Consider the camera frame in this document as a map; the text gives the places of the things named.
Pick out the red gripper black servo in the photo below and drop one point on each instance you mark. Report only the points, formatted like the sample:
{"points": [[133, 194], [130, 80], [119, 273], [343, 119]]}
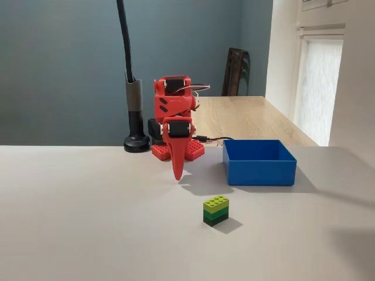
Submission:
{"points": [[177, 129]]}

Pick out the small yellow-green block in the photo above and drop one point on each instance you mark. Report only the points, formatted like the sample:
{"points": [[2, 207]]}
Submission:
{"points": [[216, 211]]}

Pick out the red robot arm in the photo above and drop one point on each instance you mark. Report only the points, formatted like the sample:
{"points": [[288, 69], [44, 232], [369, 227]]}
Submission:
{"points": [[173, 102]]}

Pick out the blue plastic box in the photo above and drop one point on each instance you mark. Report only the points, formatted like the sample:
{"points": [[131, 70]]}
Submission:
{"points": [[260, 171]]}

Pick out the light wooden table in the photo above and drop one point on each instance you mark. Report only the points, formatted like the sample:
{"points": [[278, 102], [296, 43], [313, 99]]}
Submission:
{"points": [[243, 120]]}

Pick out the grey sleeve on stand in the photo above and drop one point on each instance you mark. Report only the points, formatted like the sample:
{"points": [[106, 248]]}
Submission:
{"points": [[134, 95]]}

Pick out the black round knob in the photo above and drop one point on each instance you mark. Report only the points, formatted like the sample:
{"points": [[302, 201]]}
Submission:
{"points": [[128, 44]]}

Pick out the white framed window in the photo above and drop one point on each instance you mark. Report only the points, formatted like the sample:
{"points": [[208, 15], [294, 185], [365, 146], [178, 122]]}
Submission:
{"points": [[319, 87]]}

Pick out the red robot base plate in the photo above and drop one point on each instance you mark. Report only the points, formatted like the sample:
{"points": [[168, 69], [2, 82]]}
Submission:
{"points": [[194, 149]]}

